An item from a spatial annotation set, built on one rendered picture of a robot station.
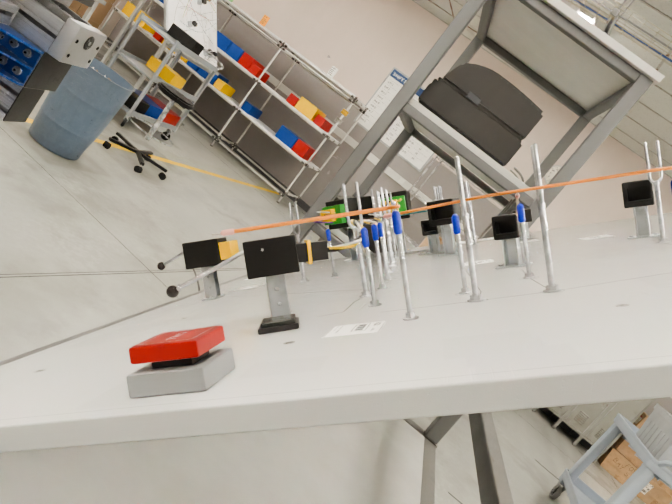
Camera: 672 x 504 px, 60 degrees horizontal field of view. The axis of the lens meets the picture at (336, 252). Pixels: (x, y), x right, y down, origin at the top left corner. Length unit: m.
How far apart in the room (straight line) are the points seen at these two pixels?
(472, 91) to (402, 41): 7.19
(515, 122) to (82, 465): 1.31
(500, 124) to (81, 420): 1.41
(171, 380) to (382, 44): 8.56
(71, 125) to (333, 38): 5.58
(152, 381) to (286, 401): 0.11
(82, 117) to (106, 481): 3.57
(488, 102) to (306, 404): 1.38
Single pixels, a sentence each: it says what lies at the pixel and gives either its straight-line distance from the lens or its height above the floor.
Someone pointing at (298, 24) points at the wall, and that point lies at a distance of 9.38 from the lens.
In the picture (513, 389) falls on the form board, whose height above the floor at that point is 1.23.
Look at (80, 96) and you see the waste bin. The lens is 4.17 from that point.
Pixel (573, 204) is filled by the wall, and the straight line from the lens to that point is 8.19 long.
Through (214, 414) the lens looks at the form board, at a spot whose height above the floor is 1.10.
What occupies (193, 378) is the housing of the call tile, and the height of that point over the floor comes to 1.10.
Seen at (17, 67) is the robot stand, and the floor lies 0.97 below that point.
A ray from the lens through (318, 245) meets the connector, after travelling 0.63.
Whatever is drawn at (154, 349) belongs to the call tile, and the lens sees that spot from 0.41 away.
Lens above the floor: 1.28
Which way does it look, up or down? 10 degrees down
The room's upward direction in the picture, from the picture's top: 38 degrees clockwise
